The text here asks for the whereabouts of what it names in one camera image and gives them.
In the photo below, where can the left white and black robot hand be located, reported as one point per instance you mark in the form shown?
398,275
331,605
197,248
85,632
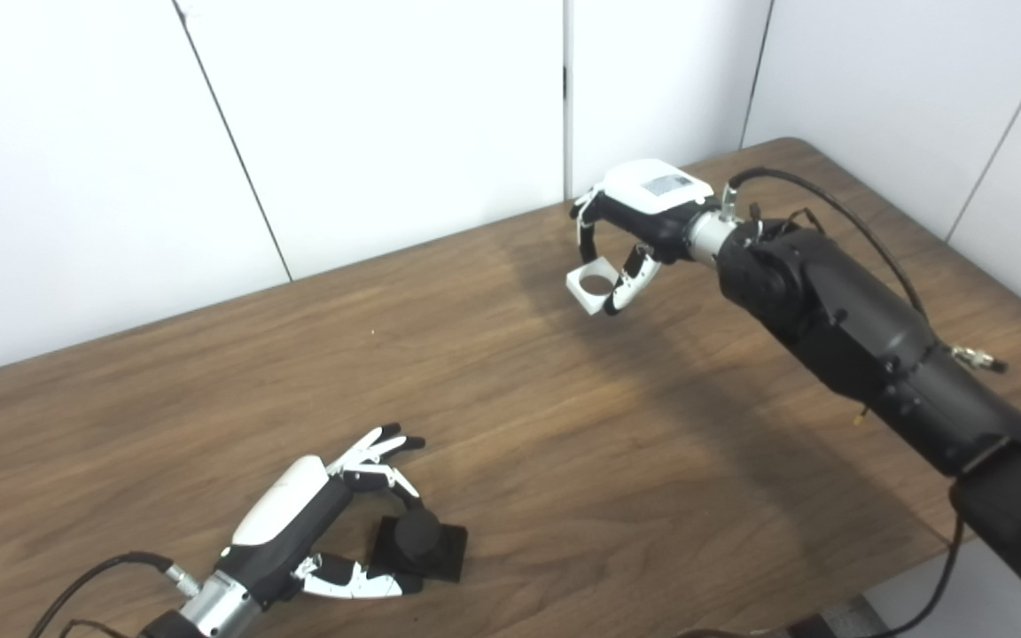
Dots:
284,514

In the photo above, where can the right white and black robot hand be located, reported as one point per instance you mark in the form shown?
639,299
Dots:
652,199

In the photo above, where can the white square piece with hole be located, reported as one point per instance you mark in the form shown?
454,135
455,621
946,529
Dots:
583,301

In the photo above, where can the black peg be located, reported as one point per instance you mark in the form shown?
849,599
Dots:
417,536

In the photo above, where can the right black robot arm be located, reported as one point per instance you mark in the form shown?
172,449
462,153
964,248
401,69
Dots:
874,337

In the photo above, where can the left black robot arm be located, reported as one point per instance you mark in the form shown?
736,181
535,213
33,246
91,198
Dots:
218,607

